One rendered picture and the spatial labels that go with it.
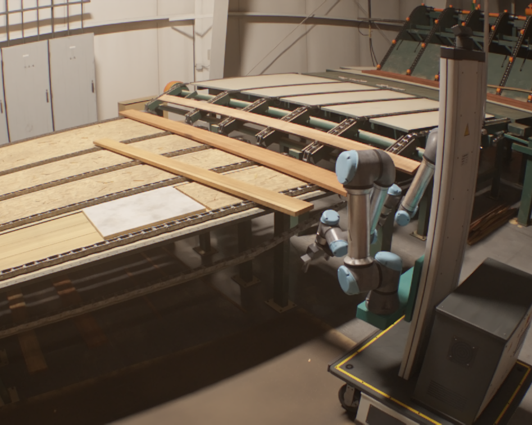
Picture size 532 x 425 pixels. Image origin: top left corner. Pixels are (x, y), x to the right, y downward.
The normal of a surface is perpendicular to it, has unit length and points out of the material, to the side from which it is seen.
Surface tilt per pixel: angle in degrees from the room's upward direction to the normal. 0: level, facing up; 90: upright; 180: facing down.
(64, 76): 90
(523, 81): 47
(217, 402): 0
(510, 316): 0
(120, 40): 86
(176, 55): 87
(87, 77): 90
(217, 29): 99
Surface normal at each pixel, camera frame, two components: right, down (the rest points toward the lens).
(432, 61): -0.61, -0.46
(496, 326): -0.02, -0.92
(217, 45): 0.57, 0.45
